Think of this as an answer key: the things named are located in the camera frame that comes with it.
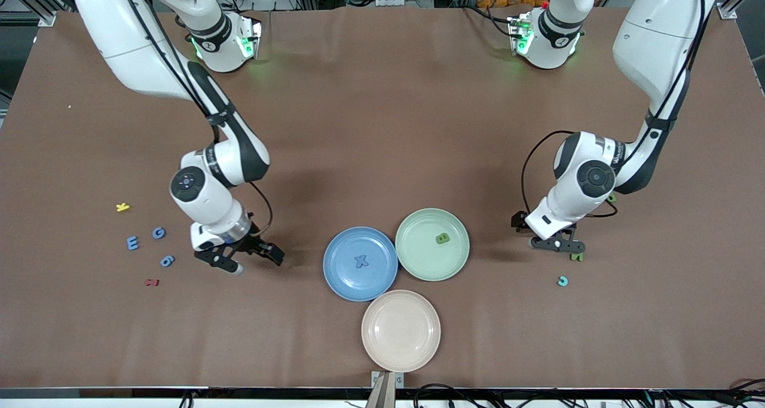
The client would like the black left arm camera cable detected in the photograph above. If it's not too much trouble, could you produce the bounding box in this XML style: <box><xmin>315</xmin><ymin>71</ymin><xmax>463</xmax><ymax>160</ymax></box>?
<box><xmin>521</xmin><ymin>0</ymin><xmax>706</xmax><ymax>219</ymax></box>

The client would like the green plate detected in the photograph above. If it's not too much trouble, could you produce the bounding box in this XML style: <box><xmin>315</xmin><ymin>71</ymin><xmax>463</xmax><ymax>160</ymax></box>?
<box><xmin>395</xmin><ymin>208</ymin><xmax>470</xmax><ymax>282</ymax></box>

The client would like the metal table bracket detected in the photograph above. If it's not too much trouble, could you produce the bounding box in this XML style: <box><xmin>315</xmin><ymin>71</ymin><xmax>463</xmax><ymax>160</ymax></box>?
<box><xmin>371</xmin><ymin>370</ymin><xmax>405</xmax><ymax>408</ymax></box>

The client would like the black table edge rail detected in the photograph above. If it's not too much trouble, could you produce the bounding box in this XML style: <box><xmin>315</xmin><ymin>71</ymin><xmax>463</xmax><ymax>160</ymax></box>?
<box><xmin>0</xmin><ymin>387</ymin><xmax>765</xmax><ymax>400</ymax></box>

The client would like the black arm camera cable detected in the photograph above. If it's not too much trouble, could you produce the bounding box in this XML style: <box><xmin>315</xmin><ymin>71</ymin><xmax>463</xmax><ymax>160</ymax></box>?
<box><xmin>521</xmin><ymin>0</ymin><xmax>706</xmax><ymax>219</ymax></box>
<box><xmin>120</xmin><ymin>0</ymin><xmax>274</xmax><ymax>235</ymax></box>

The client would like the beige plate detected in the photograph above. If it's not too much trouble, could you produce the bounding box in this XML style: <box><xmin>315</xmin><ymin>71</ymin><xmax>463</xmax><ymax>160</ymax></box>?
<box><xmin>361</xmin><ymin>289</ymin><xmax>442</xmax><ymax>373</ymax></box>

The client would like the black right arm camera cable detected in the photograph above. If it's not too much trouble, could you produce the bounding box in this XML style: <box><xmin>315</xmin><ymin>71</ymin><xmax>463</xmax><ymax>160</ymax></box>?
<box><xmin>120</xmin><ymin>0</ymin><xmax>274</xmax><ymax>235</ymax></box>

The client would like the black cable bundle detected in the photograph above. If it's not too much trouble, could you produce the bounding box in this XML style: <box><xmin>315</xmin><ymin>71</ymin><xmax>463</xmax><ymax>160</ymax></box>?
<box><xmin>412</xmin><ymin>379</ymin><xmax>765</xmax><ymax>408</ymax></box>

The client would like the blue plate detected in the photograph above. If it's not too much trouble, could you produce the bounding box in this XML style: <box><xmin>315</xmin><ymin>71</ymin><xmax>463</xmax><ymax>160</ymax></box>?
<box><xmin>323</xmin><ymin>226</ymin><xmax>399</xmax><ymax>302</ymax></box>

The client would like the long white power strip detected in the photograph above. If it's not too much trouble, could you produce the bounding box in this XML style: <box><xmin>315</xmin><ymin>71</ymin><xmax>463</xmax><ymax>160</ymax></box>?
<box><xmin>347</xmin><ymin>0</ymin><xmax>434</xmax><ymax>8</ymax></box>

